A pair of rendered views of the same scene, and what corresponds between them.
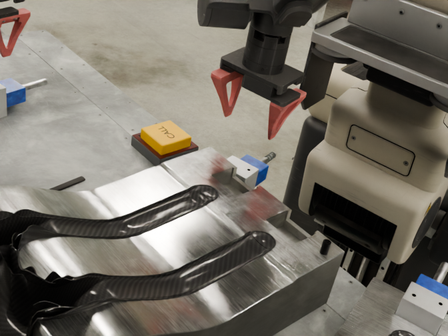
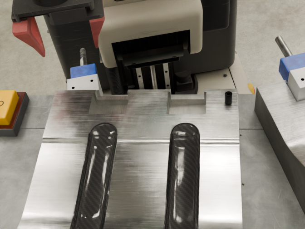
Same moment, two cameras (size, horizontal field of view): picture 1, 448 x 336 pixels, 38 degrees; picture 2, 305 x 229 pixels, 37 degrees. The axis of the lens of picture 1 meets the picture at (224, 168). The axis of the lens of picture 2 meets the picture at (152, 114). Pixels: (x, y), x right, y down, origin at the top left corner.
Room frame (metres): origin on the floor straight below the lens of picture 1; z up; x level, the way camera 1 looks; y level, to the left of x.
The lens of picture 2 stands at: (0.32, 0.15, 1.36)
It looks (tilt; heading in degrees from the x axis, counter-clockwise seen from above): 50 degrees down; 329
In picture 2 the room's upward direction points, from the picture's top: 10 degrees counter-clockwise
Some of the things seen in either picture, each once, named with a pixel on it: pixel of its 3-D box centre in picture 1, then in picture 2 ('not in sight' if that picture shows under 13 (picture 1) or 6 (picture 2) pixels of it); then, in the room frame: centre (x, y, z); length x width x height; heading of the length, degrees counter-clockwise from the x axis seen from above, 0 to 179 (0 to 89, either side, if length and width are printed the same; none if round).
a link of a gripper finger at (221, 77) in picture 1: (241, 91); (44, 27); (0.83, 0.00, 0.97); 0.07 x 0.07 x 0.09; 60
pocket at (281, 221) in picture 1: (289, 237); (187, 109); (0.64, -0.10, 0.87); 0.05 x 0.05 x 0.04; 47
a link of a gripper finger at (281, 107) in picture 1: (270, 106); (81, 22); (0.80, -0.05, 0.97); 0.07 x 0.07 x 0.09; 60
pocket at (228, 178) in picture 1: (234, 191); (111, 109); (0.71, -0.02, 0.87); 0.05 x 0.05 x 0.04; 47
